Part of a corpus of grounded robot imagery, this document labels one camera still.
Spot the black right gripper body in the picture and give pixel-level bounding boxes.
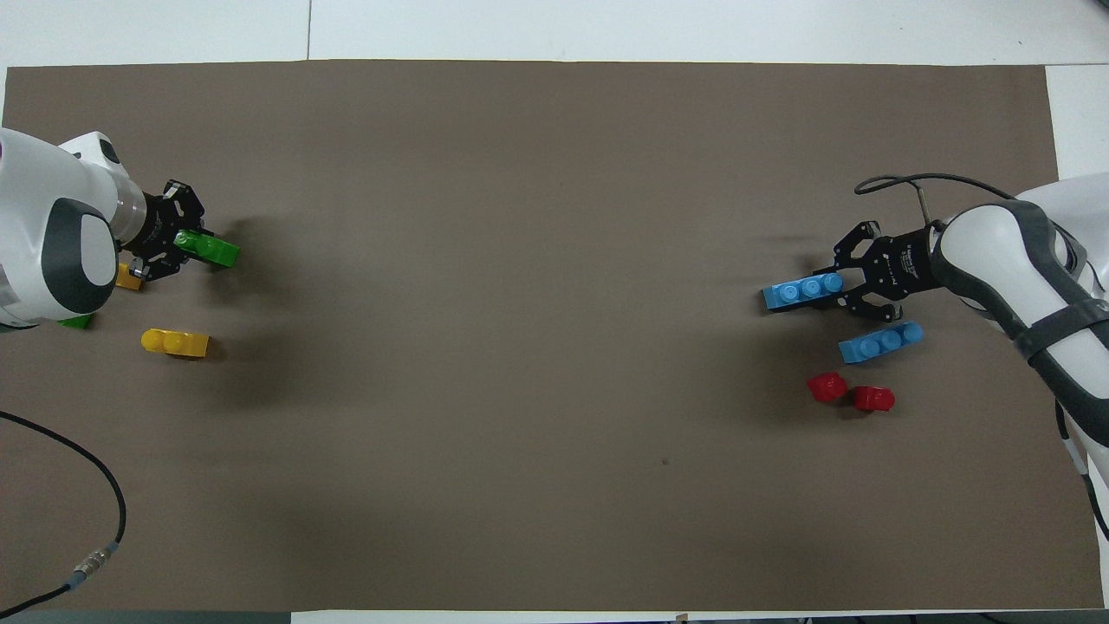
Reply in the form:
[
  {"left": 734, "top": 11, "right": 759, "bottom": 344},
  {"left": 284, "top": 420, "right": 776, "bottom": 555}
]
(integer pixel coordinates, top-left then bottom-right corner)
[{"left": 875, "top": 227, "right": 942, "bottom": 298}]

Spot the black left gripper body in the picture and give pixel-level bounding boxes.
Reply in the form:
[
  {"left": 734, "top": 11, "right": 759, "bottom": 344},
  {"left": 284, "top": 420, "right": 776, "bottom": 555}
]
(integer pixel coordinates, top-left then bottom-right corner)
[{"left": 141, "top": 194, "right": 180, "bottom": 258}]

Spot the blue three-stud toy brick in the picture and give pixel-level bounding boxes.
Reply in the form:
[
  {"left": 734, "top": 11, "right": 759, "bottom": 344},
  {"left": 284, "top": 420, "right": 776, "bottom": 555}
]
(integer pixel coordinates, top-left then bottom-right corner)
[
  {"left": 838, "top": 321, "right": 924, "bottom": 365},
  {"left": 762, "top": 273, "right": 846, "bottom": 313}
]

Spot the brown table mat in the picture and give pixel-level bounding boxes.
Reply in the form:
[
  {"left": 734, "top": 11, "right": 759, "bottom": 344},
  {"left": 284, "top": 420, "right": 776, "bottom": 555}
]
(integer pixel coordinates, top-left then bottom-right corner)
[{"left": 0, "top": 59, "right": 1103, "bottom": 613}]

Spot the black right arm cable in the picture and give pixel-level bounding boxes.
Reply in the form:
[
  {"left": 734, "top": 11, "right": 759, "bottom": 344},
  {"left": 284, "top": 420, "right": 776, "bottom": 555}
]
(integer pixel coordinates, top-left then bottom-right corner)
[{"left": 855, "top": 173, "right": 1016, "bottom": 228}]

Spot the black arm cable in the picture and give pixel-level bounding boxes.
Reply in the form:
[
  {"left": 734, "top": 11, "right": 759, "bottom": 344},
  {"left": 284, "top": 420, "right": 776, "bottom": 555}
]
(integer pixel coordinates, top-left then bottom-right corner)
[
  {"left": 0, "top": 410, "right": 128, "bottom": 612},
  {"left": 855, "top": 173, "right": 1016, "bottom": 228}
]

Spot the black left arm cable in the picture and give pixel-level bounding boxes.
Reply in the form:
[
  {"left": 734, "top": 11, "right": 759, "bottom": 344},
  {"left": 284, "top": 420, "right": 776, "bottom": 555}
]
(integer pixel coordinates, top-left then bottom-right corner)
[{"left": 0, "top": 410, "right": 128, "bottom": 612}]

